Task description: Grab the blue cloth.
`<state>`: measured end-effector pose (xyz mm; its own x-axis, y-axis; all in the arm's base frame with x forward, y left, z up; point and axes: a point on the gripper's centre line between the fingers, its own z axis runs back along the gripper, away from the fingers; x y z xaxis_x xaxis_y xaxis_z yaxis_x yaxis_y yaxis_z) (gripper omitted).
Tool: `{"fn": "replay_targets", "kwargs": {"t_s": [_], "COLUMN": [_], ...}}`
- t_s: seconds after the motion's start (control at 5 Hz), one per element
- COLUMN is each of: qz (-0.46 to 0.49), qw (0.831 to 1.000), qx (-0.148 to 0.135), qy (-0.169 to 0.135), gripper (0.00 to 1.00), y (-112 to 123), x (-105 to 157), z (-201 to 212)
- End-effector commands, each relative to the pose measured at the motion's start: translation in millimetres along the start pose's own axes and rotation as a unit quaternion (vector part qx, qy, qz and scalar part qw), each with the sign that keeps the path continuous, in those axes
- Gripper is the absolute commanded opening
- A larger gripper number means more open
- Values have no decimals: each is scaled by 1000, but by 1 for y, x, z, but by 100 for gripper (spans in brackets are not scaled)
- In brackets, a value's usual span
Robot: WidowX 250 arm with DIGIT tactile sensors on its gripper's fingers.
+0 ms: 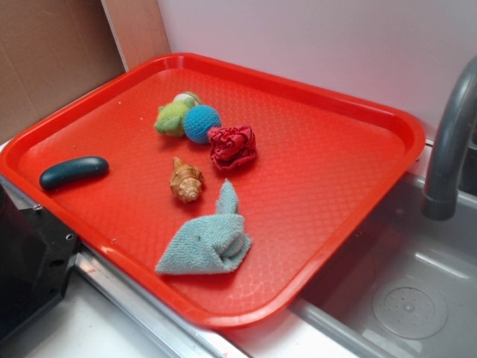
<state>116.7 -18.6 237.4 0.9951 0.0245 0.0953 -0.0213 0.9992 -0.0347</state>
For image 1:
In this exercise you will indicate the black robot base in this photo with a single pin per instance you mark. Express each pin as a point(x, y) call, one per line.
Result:
point(37, 253)

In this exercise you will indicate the crumpled red cloth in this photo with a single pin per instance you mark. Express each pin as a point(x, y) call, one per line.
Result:
point(232, 147)

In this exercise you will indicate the light blue terry cloth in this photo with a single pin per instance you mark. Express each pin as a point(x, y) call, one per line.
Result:
point(213, 244)

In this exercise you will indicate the red plastic tray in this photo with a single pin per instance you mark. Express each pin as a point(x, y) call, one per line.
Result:
point(325, 160)

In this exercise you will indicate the brown conch seashell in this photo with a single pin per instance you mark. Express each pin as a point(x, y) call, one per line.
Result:
point(186, 181)

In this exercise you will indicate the blue knitted ball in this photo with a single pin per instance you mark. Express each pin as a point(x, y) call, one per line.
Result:
point(199, 121)

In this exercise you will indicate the green plush frog toy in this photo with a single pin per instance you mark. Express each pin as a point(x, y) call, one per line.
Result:
point(171, 116)

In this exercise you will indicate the dark teal oblong object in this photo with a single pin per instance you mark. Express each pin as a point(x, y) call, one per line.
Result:
point(70, 171)

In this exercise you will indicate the grey plastic sink basin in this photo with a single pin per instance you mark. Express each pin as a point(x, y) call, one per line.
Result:
point(402, 285)

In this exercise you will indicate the grey toy faucet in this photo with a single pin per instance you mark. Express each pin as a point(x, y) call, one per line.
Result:
point(452, 165)

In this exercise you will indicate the brown cardboard panel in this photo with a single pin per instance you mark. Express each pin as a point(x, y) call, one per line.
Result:
point(52, 53)

